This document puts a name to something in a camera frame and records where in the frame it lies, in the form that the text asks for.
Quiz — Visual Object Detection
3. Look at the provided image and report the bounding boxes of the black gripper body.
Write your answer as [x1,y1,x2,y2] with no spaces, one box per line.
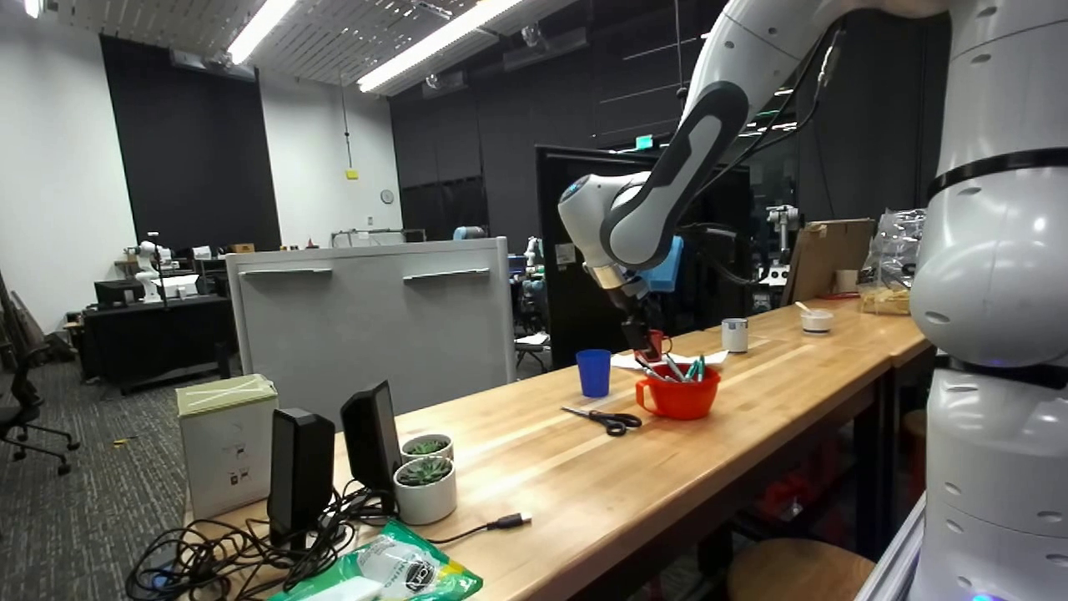
[606,272,674,345]

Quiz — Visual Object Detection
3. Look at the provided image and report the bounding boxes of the orange cup with handle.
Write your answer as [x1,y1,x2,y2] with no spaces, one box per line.
[630,364,723,425]

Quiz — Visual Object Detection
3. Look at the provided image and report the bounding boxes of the blue plastic cup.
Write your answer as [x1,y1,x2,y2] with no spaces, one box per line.
[574,348,613,399]

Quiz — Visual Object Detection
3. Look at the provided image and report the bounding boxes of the white paper sheet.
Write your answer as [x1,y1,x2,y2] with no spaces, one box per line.
[606,348,730,376]

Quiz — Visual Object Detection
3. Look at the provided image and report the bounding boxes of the white mug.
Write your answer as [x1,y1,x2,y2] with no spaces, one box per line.
[718,315,752,357]

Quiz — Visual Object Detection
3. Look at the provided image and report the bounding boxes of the large black cabinet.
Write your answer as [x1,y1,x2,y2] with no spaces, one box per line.
[533,142,771,369]

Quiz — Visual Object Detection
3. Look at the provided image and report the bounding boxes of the small white bowl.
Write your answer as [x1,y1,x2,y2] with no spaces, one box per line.
[799,299,839,337]

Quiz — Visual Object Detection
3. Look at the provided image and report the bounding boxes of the brown cardboard box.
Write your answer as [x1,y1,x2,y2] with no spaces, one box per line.
[791,212,877,304]

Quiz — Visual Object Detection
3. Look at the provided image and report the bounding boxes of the white plant pot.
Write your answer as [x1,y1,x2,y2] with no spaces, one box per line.
[401,430,457,463]
[391,454,460,528]

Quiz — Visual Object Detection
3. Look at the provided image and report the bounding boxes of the clear plastic bag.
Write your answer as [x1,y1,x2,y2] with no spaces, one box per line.
[866,205,928,321]

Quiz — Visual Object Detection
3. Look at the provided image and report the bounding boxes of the round wooden stool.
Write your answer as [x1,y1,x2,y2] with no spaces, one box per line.
[729,533,877,601]

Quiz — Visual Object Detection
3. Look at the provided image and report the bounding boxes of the black desktop speaker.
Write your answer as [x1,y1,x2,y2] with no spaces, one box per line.
[338,376,408,505]
[264,404,338,546]

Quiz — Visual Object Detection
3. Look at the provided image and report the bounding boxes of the green plastic package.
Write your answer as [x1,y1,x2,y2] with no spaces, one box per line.
[268,518,489,601]

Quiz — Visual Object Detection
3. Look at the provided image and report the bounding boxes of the long ceiling light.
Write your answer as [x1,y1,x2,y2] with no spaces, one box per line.
[228,0,302,67]
[357,0,523,95]

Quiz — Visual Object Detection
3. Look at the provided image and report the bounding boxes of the white box green lid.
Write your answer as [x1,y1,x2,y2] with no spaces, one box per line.
[174,369,279,521]

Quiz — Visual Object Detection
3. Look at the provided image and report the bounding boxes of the black desk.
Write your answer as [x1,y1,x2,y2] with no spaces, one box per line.
[78,291,240,393]

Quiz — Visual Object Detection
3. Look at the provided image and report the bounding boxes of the black office chair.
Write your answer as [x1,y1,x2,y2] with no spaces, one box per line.
[0,272,82,476]

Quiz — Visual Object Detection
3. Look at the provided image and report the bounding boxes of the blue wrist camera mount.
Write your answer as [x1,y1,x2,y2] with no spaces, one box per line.
[647,232,688,295]

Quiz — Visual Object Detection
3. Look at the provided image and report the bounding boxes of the black handled scissors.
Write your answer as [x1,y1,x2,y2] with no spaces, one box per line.
[560,404,645,442]

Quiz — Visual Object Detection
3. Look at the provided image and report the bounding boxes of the black USB cable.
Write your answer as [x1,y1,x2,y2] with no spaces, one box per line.
[427,508,533,546]

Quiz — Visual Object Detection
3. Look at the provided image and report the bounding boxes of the tangled black cables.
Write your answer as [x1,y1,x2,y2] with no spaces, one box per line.
[124,482,386,601]

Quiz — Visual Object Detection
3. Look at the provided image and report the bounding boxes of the black wall panel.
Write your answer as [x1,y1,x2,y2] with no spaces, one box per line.
[99,29,283,256]

